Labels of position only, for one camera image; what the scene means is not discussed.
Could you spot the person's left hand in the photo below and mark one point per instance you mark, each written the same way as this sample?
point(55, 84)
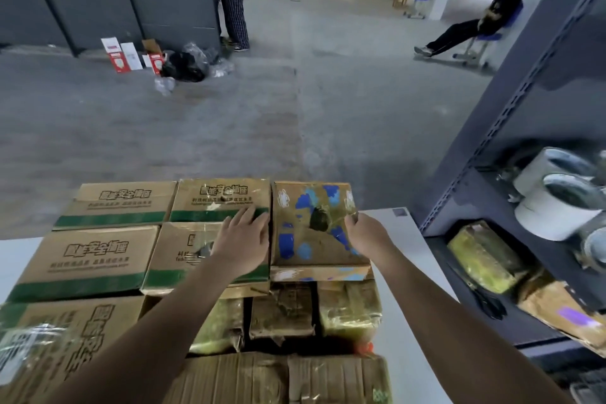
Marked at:
point(241, 247)

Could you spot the person's right hand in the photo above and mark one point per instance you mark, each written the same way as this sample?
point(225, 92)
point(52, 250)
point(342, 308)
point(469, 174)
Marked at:
point(369, 235)

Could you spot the blue spotted cardboard box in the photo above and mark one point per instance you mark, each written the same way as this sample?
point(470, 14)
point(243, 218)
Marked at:
point(322, 252)

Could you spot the green striped box white scuff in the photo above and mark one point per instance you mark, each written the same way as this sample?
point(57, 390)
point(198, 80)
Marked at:
point(213, 195)

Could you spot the green striped box torn hole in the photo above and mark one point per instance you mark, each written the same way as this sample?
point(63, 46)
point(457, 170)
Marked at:
point(175, 252)

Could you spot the yellow-green taped parcel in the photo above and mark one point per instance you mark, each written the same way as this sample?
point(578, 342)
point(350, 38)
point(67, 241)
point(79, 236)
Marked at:
point(350, 313)

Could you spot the yellow parcel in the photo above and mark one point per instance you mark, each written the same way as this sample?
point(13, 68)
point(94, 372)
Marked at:
point(487, 259)

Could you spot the green striped cardboard box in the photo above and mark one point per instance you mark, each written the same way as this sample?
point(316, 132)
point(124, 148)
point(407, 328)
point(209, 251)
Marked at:
point(118, 202)
point(85, 261)

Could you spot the brown parcel with purple label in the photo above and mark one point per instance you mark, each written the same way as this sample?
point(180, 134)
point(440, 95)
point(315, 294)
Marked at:
point(558, 313)

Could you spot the large green striped labelled box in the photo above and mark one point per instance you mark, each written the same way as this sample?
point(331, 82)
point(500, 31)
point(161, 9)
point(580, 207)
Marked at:
point(57, 347)

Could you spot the person's right forearm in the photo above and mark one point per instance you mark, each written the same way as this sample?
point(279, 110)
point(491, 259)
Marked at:
point(473, 337)

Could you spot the grey square table sticker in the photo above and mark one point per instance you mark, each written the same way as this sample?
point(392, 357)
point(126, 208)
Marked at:
point(400, 213)

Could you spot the orange perforated plastic mat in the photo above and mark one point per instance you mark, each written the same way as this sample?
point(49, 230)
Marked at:
point(365, 348)

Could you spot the white table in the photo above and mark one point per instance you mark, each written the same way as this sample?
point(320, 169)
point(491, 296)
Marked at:
point(416, 347)

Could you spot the white tape roll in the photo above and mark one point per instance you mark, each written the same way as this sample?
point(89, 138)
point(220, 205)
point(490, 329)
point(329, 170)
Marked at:
point(530, 169)

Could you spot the clear plastic bag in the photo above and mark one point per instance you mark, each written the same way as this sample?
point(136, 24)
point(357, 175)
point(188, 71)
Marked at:
point(195, 52)
point(164, 85)
point(221, 68)

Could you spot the black rubbish bag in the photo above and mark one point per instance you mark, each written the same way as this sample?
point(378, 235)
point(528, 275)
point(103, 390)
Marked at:
point(184, 68)

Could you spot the small red white carton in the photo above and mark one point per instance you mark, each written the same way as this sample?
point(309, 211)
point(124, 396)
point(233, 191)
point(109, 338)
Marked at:
point(156, 64)

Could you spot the tall red white carton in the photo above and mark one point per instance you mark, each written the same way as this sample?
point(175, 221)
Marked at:
point(116, 60)

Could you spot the dark blue metal shelf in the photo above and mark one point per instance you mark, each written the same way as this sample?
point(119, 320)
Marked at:
point(544, 63)

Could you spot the grey plastic lattice crate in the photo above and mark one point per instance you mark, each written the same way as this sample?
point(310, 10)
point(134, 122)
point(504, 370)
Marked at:
point(589, 389)

